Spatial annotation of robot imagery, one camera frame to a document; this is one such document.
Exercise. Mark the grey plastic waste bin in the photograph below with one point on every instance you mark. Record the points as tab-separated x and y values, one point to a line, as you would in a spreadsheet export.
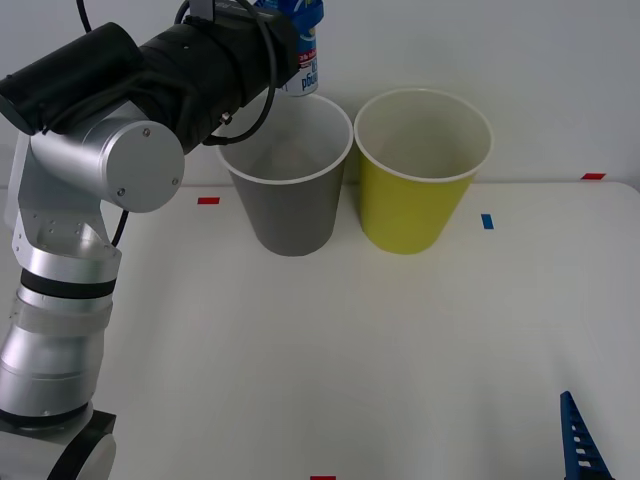
292	215

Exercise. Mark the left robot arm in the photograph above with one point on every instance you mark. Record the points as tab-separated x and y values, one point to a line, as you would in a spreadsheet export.
115	160

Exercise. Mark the yellow-green plastic waste bin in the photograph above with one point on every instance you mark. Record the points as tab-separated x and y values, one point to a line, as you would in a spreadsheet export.
410	215

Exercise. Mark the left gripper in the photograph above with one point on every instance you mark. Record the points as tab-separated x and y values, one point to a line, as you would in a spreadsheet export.
250	12

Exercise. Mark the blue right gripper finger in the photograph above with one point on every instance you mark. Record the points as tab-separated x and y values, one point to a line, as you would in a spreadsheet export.
580	445

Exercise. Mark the blue and white drink can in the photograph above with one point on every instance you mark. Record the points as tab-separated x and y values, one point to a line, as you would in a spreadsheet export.
307	75

